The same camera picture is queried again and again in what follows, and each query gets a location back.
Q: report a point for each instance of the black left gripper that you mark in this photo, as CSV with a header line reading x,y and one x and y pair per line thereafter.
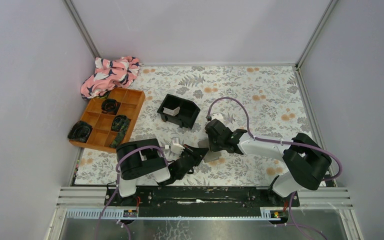
x,y
197,154

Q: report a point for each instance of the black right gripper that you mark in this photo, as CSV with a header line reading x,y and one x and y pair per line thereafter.
x,y
213,147

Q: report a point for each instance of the black plastic card tray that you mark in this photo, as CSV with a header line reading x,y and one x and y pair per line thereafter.
x,y
188,114

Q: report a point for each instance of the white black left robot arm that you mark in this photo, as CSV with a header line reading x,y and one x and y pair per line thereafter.
x,y
144,157

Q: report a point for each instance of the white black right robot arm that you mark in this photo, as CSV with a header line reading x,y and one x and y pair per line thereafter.
x,y
306,163

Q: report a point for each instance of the silver card in tray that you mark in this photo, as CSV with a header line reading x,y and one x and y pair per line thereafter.
x,y
171,112

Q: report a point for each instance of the floral patterned table mat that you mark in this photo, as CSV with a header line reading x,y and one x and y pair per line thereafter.
x,y
265,98

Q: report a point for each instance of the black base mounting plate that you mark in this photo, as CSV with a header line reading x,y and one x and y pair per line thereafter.
x,y
195,201

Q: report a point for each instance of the dark rolled belt right compartment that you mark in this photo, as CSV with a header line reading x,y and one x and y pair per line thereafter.
x,y
120,125

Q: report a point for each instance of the dark rolled belt compartment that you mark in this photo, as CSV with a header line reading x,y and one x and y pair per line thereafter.
x,y
120,125
110,106

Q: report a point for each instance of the dark rolled belt upper compartment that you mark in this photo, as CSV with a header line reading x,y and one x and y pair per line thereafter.
x,y
110,106

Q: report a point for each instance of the orange compartment organizer tray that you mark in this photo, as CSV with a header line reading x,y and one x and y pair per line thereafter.
x,y
101,136

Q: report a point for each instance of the pink navy patterned cloth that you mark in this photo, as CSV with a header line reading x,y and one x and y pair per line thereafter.
x,y
110,74

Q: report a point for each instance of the dark rolled belt outside tray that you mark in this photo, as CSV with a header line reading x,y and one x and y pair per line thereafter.
x,y
80,132

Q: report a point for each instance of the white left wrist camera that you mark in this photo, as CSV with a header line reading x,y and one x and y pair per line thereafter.
x,y
175,146

